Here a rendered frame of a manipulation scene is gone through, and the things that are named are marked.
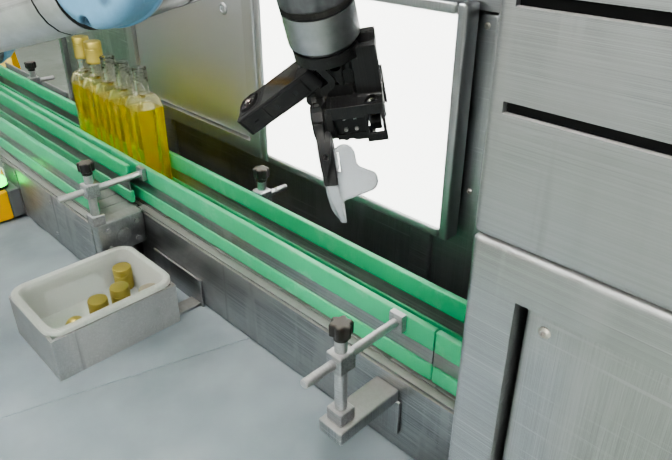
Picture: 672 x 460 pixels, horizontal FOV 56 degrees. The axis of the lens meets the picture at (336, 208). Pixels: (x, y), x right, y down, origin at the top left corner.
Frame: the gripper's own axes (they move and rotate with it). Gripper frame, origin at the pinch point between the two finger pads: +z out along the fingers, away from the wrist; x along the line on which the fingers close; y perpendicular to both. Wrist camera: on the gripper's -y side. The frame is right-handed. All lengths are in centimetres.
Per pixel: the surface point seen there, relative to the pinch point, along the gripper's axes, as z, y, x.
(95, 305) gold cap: 26, -47, 3
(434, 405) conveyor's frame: 21.1, 8.7, -20.4
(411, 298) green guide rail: 20.5, 6.7, -4.4
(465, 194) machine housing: 13.9, 15.9, 8.6
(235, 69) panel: 8.3, -22.6, 41.7
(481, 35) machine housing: -7.6, 19.6, 16.1
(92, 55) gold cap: 6, -54, 51
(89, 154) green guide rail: 23, -59, 40
